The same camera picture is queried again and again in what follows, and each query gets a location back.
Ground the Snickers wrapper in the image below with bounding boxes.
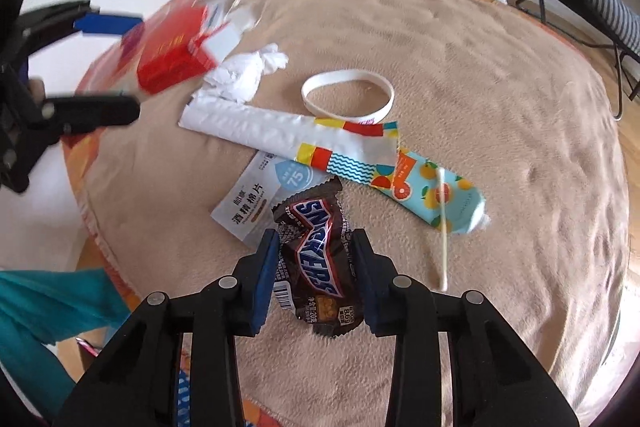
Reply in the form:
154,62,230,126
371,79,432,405
272,176,363,337

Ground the white colourful plastic wrapper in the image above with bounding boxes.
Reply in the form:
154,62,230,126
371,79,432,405
179,91,399,190

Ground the red cardboard box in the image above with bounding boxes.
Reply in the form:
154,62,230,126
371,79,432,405
77,0,262,101

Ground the orange print cream tube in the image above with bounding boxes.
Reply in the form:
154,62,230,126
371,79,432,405
372,148,487,234

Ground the cotton swab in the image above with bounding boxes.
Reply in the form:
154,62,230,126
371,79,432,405
436,167,448,293

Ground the alcohol pad sachet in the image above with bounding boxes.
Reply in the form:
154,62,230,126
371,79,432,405
210,152,331,248

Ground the orange floral bedsheet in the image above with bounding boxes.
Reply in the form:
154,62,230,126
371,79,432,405
60,0,576,427

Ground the teal cloth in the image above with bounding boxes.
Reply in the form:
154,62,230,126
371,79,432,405
1,269,129,421

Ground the crumpled white tissue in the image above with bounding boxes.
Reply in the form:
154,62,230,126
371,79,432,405
203,43,288,104

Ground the white rubber wristband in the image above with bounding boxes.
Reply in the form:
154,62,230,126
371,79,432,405
300,69,395,124

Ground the beige fleece blanket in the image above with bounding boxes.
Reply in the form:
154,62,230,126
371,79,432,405
65,0,629,425

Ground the striped chair cushion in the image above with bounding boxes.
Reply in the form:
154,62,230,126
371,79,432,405
582,0,639,54

